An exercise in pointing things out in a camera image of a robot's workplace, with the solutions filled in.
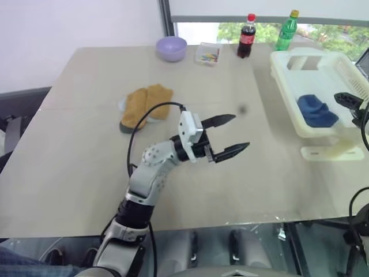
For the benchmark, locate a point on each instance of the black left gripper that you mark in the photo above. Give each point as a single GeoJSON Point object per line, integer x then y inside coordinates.
{"type": "Point", "coordinates": [201, 150]}

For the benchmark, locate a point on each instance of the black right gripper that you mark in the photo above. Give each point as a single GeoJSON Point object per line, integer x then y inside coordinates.
{"type": "Point", "coordinates": [359, 116]}

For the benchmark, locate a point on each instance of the blue sock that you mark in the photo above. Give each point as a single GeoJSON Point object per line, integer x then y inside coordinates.
{"type": "Point", "coordinates": [325, 118]}
{"type": "Point", "coordinates": [308, 102]}

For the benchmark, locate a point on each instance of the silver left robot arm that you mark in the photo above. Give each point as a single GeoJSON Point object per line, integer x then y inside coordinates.
{"type": "Point", "coordinates": [150, 173]}

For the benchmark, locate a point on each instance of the cream plastic basket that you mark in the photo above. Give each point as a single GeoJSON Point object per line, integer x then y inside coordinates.
{"type": "Point", "coordinates": [288, 83]}

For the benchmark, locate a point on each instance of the clear box with colourful pieces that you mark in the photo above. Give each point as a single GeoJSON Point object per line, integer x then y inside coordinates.
{"type": "Point", "coordinates": [207, 56]}

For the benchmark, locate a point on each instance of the green bottle with yellow cap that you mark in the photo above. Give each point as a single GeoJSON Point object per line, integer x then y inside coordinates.
{"type": "Point", "coordinates": [285, 33]}

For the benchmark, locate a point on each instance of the mustard sock with grey toe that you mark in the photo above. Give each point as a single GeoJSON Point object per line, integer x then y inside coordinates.
{"type": "Point", "coordinates": [134, 106]}

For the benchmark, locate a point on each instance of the cola bottle with red cap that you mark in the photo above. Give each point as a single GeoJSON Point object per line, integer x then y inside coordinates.
{"type": "Point", "coordinates": [246, 40]}

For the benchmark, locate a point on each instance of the purple plastic bowl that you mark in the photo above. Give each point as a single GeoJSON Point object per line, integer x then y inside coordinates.
{"type": "Point", "coordinates": [171, 50]}

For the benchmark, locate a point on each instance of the grey rounded leg shell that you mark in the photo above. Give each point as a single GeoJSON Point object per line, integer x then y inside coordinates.
{"type": "Point", "coordinates": [180, 251]}
{"type": "Point", "coordinates": [253, 251]}

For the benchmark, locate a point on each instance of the grey roller blind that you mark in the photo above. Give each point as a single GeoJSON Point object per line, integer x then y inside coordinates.
{"type": "Point", "coordinates": [259, 8]}

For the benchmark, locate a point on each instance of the grey curved robot torso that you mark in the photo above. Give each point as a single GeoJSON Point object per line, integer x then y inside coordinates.
{"type": "Point", "coordinates": [230, 272]}

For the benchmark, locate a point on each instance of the black rounded caster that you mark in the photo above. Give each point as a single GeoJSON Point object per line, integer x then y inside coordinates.
{"type": "Point", "coordinates": [54, 256]}
{"type": "Point", "coordinates": [90, 256]}

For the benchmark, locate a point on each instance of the dark grey chair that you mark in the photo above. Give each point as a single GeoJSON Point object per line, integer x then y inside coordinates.
{"type": "Point", "coordinates": [20, 99]}

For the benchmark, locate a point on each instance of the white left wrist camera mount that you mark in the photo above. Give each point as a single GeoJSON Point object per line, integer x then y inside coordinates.
{"type": "Point", "coordinates": [187, 127]}

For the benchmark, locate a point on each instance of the dark grey window post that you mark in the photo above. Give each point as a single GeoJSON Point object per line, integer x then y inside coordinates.
{"type": "Point", "coordinates": [165, 17]}

